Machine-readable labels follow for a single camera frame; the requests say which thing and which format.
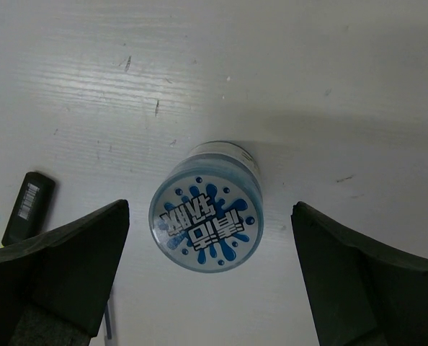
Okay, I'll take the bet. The blue jar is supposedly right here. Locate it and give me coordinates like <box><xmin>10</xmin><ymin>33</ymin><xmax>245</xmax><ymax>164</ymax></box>
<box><xmin>148</xmin><ymin>141</ymin><xmax>264</xmax><ymax>273</ymax></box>

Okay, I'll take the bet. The blue pen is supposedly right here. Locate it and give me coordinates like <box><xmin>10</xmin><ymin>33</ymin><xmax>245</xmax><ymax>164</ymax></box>
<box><xmin>104</xmin><ymin>296</ymin><xmax>117</xmax><ymax>345</ymax></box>

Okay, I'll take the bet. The yellow highlighter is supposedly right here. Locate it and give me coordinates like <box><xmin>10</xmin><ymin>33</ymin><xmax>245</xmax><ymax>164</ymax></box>
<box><xmin>1</xmin><ymin>172</ymin><xmax>56</xmax><ymax>247</ymax></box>

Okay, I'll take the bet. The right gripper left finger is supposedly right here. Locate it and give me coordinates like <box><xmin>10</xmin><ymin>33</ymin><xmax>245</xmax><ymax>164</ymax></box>
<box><xmin>0</xmin><ymin>200</ymin><xmax>129</xmax><ymax>345</ymax></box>

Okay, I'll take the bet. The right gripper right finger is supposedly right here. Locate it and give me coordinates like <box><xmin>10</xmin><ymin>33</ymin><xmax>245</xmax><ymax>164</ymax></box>
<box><xmin>291</xmin><ymin>202</ymin><xmax>428</xmax><ymax>345</ymax></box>

